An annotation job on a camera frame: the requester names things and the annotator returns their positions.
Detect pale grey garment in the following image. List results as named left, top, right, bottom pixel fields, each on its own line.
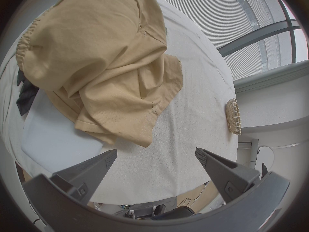
left=21, top=88, right=105, bottom=176

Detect window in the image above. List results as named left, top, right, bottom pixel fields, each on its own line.
left=147, top=0, right=309, bottom=82

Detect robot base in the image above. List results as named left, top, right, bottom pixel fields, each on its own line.
left=93, top=198, right=196, bottom=221

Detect bed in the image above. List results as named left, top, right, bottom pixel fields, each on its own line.
left=0, top=0, right=238, bottom=205

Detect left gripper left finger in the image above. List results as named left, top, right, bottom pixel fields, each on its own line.
left=50, top=149, right=118, bottom=205

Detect tan shorts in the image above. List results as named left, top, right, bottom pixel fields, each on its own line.
left=16, top=0, right=183, bottom=148

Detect round woven basket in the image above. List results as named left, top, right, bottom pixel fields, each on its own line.
left=226, top=98, right=242, bottom=136

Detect black garment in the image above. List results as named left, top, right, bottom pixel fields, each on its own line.
left=16, top=68, right=40, bottom=116

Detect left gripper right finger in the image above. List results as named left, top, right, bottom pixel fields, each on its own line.
left=195, top=147, right=262, bottom=204

